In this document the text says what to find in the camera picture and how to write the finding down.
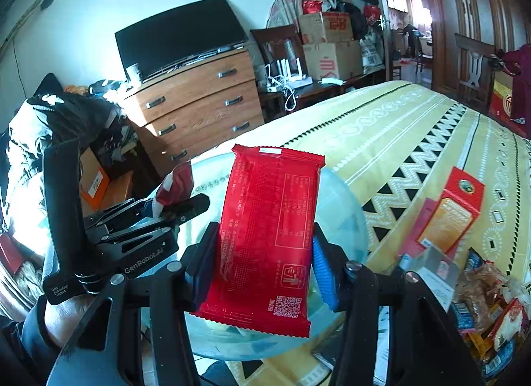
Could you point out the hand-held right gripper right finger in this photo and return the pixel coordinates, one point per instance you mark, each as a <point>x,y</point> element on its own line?
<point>325,278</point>

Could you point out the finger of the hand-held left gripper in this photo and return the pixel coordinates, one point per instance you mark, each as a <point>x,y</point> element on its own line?
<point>166,220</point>
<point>124,213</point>

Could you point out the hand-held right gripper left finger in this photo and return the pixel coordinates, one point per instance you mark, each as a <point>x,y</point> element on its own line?
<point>203,261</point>

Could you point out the dark red snack packet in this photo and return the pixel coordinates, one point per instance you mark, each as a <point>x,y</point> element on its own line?
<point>178,182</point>

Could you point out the clear plastic container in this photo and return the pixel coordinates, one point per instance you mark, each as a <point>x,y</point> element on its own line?
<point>344,220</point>

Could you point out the person's left forearm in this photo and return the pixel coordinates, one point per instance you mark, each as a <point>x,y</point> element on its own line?
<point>20,348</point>

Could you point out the person's left hand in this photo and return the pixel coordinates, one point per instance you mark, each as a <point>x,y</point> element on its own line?
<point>62,315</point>

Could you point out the orange shoebox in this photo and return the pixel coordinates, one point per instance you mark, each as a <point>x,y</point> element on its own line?
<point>93,186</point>

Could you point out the pile of dark clothes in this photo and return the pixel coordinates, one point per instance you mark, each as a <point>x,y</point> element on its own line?
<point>54,120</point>

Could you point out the red flat box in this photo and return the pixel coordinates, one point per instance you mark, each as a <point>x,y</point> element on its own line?
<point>419,220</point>

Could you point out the wooden dresser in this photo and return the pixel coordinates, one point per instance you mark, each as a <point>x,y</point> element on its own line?
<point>195,112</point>

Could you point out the white box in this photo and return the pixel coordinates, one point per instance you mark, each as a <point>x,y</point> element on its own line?
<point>437,276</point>

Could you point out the orange box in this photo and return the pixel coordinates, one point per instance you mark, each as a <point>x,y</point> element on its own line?
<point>452,220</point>

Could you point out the grey cup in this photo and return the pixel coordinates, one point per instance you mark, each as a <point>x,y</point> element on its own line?
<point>133,72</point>

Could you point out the pile of snack packets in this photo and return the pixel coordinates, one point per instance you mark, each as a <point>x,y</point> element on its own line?
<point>489,311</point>

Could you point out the black television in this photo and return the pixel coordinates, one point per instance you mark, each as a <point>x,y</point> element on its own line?
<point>178,37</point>

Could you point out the dark desk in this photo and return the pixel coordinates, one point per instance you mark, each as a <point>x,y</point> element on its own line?
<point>332,89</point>

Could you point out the white router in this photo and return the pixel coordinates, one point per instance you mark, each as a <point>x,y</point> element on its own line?
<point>288,70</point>

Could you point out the dark wooden chair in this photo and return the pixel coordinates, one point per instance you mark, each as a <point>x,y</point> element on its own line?
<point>278,43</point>

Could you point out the large cardboard box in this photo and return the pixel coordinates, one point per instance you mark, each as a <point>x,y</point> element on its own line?
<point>332,62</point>

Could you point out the printed plastic bag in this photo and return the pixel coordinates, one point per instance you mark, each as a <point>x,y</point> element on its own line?
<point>371,51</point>

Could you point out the round patterned board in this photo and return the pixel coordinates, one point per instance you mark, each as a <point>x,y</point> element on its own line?
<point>286,4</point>

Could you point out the red gift box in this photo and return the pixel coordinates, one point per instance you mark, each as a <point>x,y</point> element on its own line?
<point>504,105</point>

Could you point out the red printed cardboard box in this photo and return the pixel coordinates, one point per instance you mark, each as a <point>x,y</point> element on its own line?
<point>325,27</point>

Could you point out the purple clothing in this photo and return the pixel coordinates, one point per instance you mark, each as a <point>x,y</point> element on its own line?
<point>522,78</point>

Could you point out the wooden door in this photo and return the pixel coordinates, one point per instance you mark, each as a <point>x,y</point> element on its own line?
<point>456,16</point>

